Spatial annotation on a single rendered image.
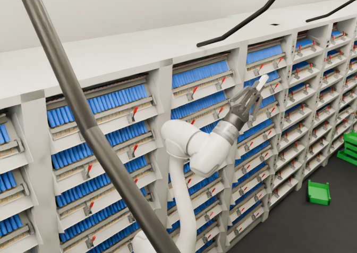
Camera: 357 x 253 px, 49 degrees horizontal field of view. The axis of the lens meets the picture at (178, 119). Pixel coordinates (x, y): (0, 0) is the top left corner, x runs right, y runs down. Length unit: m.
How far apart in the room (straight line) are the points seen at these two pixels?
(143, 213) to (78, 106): 0.16
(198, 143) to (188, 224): 0.33
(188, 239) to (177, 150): 0.35
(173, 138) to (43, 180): 0.55
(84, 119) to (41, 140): 1.05
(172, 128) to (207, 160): 0.20
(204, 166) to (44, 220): 0.73
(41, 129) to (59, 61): 1.02
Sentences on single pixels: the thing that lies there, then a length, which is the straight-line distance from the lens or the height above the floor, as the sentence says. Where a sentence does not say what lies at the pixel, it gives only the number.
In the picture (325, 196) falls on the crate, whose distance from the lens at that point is 4.26.
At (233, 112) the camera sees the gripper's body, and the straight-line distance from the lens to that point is 1.43.
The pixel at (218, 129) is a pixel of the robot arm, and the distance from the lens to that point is 1.40.
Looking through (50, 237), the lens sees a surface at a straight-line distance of 1.80.
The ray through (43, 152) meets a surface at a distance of 1.59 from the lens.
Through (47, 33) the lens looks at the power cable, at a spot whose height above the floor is 2.09.
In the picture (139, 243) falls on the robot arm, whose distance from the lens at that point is 1.76.
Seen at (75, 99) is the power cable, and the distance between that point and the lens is 0.53.
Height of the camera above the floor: 2.20
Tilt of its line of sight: 23 degrees down
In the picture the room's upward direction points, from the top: 3 degrees clockwise
